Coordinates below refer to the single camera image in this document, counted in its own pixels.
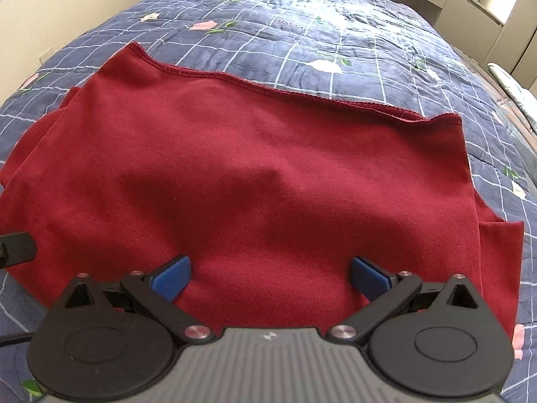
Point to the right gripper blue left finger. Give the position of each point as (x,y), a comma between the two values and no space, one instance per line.
(153,294)

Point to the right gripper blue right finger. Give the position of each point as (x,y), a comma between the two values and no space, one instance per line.
(388,294)

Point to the dark red shirt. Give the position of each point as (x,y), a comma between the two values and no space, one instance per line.
(271,194)

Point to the white teal floral pillow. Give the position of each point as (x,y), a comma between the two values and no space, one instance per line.
(522,97)

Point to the blue plaid floral quilt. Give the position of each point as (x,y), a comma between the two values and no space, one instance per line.
(358,50)

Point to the white wall socket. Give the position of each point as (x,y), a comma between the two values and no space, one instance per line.
(46,55)

